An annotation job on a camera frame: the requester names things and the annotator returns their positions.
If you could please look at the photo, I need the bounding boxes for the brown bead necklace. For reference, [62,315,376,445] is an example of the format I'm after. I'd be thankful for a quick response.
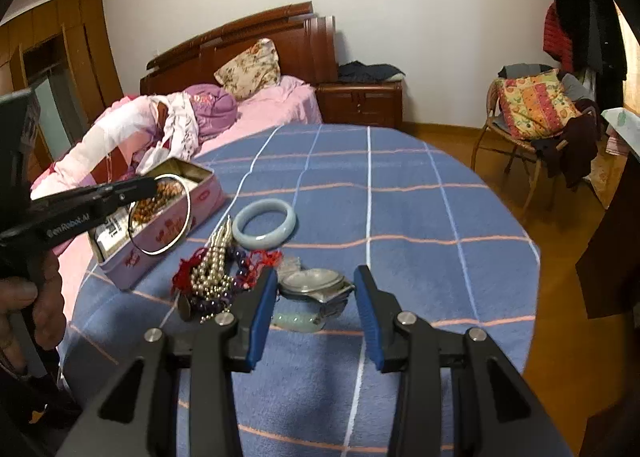
[131,182,183,229]

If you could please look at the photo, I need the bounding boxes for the colourful patterned cushion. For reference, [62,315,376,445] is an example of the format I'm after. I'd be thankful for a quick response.
[495,69,581,140]

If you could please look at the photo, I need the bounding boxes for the grey clothes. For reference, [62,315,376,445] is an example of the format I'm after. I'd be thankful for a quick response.
[498,63,596,102]

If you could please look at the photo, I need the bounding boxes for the white patterned cloth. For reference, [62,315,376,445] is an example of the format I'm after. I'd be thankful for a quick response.
[135,93,201,174]

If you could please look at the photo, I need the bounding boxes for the white printed card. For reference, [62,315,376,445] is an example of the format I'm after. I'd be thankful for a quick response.
[92,217,132,260]

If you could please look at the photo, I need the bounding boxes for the pink white quilt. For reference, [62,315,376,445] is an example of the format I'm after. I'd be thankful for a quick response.
[30,93,201,258]

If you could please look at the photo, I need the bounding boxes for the pink bed sheet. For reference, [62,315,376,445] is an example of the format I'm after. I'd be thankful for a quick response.
[192,76,323,158]

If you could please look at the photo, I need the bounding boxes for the wicker chair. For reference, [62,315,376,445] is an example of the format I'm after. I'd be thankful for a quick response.
[471,79,601,218]

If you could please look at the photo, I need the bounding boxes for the yellow bag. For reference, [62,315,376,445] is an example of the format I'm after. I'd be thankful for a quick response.
[582,137,626,208]

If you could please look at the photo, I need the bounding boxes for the wooden bed headboard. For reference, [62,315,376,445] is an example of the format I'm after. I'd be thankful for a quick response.
[140,1,338,95]

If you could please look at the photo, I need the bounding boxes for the floral pillow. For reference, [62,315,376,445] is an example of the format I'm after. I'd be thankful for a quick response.
[214,38,281,100]

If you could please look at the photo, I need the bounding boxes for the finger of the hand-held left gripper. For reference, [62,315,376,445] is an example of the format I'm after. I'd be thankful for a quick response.
[102,176,160,208]

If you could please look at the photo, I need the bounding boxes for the pink tin box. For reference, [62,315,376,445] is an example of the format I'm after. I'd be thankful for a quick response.
[87,159,230,292]

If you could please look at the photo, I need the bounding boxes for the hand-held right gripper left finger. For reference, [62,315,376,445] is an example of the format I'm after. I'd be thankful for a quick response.
[60,267,279,457]

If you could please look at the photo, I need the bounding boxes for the pale green patterned box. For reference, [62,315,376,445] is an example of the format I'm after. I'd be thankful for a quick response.
[600,107,640,155]

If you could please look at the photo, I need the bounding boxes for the black hanging coat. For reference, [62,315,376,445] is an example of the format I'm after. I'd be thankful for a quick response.
[552,0,628,110]

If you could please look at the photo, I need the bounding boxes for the dark folded clothes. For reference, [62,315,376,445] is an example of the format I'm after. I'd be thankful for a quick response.
[337,61,406,84]

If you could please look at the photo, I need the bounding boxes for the dark brown garment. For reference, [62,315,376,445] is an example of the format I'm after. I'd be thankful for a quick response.
[531,109,601,188]

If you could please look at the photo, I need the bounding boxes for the wooden wardrobe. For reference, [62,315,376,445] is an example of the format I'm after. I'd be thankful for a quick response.
[0,0,123,172]

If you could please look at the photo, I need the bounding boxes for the red hanging jacket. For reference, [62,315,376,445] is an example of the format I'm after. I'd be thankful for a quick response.
[542,2,576,72]

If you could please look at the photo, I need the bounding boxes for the wooden nightstand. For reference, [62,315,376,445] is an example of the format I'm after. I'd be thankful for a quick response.
[315,81,404,130]

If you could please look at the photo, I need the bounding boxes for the person's left hand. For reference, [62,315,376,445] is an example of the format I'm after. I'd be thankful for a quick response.
[0,251,67,374]

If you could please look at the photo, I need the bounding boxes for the purple cloth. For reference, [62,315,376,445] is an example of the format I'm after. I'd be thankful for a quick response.
[185,83,240,140]

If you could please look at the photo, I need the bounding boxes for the thin silver bangle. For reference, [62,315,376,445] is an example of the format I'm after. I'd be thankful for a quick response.
[128,174,193,256]

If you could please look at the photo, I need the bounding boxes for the pearl necklace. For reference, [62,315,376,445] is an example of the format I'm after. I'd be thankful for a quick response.
[189,217,238,323]

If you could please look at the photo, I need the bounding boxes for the pale jade bangle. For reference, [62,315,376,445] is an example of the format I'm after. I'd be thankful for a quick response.
[232,198,298,252]

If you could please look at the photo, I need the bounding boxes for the blue plaid blanket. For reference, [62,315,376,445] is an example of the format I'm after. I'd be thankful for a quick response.
[60,124,542,457]

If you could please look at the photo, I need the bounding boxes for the dark wooden cabinet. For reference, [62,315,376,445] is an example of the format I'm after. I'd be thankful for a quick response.
[575,147,640,320]

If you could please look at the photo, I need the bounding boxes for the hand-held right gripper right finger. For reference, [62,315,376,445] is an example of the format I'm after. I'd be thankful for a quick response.
[353,264,576,457]

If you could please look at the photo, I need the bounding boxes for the red string cord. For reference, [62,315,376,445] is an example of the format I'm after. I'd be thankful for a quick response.
[171,247,208,295]
[248,250,284,272]

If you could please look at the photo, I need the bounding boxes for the purple bead bracelet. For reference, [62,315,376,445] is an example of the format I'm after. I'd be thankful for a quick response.
[197,247,261,315]

